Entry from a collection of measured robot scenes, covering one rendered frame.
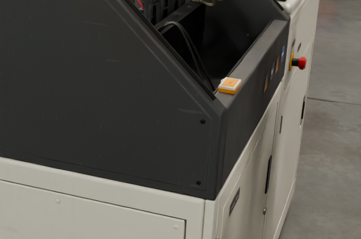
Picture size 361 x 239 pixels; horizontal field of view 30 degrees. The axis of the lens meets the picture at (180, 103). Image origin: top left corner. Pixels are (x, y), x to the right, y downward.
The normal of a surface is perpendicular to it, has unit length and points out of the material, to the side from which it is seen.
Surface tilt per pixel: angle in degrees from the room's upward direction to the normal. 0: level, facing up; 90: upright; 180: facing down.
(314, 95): 0
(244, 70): 0
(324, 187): 0
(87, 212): 90
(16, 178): 90
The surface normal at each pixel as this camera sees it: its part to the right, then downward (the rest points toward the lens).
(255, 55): 0.05, -0.92
